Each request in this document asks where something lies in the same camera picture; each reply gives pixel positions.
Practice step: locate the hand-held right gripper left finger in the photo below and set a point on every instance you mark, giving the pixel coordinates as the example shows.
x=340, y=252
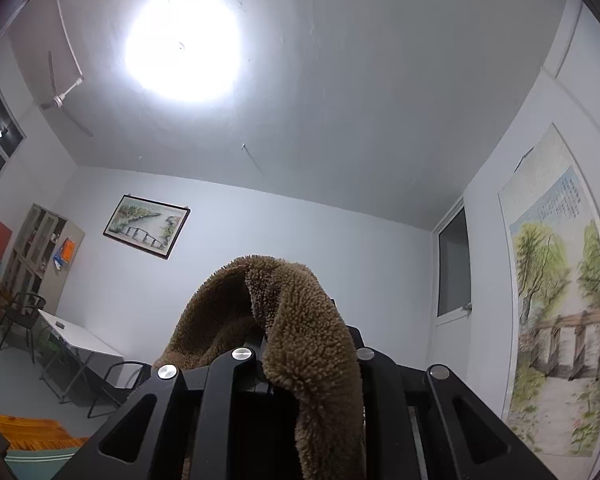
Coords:
x=240, y=371

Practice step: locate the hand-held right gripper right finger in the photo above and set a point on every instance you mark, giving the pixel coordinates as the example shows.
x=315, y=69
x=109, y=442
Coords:
x=380, y=385

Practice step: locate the brown fleece garment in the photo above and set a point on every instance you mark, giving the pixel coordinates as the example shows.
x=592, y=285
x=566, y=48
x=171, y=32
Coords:
x=300, y=320

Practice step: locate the black metal chair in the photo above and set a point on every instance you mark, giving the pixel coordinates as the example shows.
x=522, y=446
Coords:
x=25, y=317
x=115, y=392

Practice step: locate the white folding table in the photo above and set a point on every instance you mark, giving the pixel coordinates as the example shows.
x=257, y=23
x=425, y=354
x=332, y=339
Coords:
x=80, y=337

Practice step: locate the framed landscape painting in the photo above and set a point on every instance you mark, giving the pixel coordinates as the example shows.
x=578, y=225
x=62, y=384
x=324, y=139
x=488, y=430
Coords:
x=145, y=225

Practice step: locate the hanging scroll painting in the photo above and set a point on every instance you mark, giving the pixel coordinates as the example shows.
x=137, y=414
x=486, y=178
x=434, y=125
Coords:
x=555, y=310

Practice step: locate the orange and blue paper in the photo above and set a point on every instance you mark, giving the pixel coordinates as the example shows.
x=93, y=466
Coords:
x=64, y=252

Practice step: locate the green table mat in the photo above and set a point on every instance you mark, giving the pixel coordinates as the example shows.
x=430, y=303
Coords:
x=35, y=464

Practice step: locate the beige glass-door cabinet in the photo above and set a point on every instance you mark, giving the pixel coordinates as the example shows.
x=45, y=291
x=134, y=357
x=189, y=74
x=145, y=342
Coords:
x=30, y=250

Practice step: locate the ceiling fan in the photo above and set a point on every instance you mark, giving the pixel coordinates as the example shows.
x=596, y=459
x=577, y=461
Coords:
x=59, y=99

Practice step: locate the round ceiling lamp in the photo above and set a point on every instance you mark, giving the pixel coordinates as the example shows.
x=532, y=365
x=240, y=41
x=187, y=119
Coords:
x=182, y=45

